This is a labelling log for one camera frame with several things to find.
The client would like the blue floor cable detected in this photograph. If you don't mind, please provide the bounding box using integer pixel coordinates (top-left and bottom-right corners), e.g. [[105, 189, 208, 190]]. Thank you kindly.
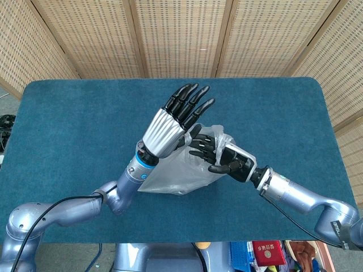
[[84, 243, 103, 272]]

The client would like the brown cloth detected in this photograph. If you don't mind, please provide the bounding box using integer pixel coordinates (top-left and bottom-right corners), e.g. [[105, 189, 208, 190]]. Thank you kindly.
[[291, 241, 322, 272]]

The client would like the red booklet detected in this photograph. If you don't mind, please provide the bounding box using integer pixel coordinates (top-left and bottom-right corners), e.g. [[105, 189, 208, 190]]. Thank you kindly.
[[252, 240, 286, 267]]

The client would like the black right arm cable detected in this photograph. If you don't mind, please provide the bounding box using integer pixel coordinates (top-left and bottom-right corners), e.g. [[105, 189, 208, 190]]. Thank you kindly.
[[265, 194, 344, 248]]

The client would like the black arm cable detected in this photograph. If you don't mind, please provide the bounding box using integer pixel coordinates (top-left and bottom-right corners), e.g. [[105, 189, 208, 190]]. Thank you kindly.
[[265, 194, 344, 248], [11, 183, 119, 272]]

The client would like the black device with cables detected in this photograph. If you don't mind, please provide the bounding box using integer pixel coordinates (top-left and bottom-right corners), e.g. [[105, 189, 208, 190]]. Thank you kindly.
[[0, 114, 16, 129]]

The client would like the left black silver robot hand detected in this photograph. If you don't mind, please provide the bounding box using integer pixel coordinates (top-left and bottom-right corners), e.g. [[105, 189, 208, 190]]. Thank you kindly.
[[141, 83, 217, 158]]

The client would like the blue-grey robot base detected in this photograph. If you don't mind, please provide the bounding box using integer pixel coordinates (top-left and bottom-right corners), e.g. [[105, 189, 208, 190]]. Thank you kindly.
[[113, 243, 231, 272]]

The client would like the blue plastic basket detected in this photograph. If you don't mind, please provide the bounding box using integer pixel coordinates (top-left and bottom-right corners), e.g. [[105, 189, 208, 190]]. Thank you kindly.
[[230, 241, 254, 272]]

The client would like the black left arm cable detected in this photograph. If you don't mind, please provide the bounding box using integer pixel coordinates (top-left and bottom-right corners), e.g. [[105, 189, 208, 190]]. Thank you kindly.
[[11, 183, 119, 272]]

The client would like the clear plastic bag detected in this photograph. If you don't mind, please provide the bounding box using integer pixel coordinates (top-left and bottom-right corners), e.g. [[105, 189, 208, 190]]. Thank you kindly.
[[138, 124, 237, 197]]

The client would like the black base cable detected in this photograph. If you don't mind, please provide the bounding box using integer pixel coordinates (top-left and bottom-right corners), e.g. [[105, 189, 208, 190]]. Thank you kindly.
[[192, 243, 209, 272]]

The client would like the blue felt table mat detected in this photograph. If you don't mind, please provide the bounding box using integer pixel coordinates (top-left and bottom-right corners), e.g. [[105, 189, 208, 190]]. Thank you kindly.
[[0, 76, 361, 245]]

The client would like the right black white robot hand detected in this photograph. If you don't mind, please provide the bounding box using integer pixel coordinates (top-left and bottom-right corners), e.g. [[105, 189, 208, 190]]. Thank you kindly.
[[188, 133, 259, 183]]

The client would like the woven bamboo folding screen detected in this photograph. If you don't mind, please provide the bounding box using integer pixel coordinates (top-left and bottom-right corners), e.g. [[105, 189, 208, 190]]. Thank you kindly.
[[0, 0, 363, 205]]

